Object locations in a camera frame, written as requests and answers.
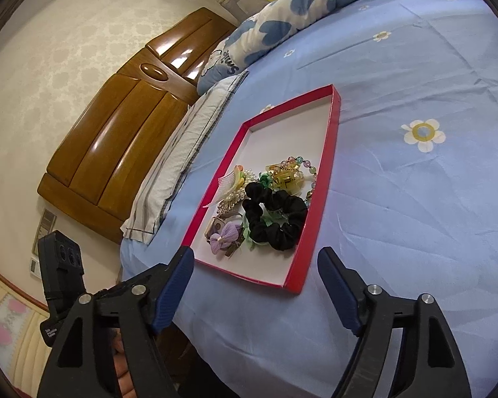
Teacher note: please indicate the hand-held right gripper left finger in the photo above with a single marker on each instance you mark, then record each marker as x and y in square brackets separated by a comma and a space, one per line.
[174, 290]

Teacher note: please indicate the wall switch panel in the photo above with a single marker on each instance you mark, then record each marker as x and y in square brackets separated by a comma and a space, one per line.
[43, 230]

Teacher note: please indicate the black scrunchie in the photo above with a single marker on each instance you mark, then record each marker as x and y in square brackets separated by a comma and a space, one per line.
[274, 219]

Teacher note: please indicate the purple flower hair clip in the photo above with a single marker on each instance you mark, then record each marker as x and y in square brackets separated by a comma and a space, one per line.
[224, 238]

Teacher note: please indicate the wooden headboard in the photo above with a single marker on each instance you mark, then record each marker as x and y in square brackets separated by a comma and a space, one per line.
[120, 141]

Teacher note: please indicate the small white wall device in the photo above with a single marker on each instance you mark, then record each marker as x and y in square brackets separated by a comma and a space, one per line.
[34, 267]

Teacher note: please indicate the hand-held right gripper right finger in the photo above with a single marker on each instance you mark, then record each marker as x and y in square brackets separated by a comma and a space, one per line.
[338, 286]

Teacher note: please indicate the red shallow cardboard box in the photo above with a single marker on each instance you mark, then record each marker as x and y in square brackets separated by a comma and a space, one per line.
[282, 141]

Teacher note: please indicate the flower hair comb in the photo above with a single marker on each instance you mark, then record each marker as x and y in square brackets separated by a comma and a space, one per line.
[228, 186]

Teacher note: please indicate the light green scrunchie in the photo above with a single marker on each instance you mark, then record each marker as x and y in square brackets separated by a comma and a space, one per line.
[253, 232]

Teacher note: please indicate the grey striped pillow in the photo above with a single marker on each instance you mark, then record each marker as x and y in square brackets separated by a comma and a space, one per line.
[186, 153]

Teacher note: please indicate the yellow hair claw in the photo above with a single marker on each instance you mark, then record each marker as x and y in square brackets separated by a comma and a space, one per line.
[284, 178]

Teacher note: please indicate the blue heart print blanket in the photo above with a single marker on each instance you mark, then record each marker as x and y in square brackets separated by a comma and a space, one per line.
[298, 12]

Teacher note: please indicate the blue flowered bed sheet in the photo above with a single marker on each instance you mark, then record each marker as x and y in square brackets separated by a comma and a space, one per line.
[419, 195]

